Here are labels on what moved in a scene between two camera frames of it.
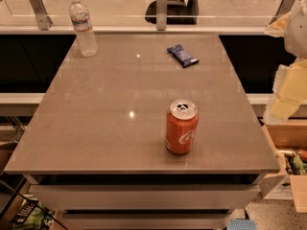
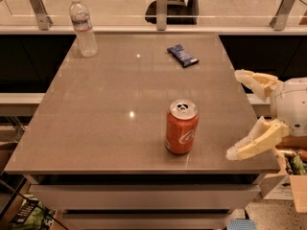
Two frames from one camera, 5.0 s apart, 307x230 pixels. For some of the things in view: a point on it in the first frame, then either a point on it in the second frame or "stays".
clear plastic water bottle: x=81 y=20 stays
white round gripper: x=297 y=37 → x=292 y=103
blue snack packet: x=182 y=56 stays
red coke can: x=181 y=123 stays
